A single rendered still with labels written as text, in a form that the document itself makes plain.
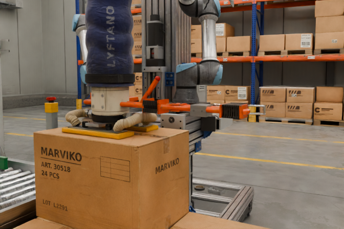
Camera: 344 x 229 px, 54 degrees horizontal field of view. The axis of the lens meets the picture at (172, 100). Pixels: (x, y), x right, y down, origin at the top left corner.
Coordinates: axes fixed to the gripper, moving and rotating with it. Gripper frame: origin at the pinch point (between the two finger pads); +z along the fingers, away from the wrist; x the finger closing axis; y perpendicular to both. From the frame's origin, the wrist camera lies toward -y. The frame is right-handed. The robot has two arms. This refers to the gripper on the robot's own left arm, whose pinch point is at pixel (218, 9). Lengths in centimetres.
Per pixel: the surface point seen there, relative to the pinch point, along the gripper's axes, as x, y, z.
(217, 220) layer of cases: 6, 18, 98
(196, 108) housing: 4, 40, 45
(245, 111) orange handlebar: 23, 41, 45
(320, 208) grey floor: 45, -162, 152
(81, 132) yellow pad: -47, 46, 56
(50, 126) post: -130, -19, 68
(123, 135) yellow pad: -25, 46, 56
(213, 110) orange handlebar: 11, 40, 45
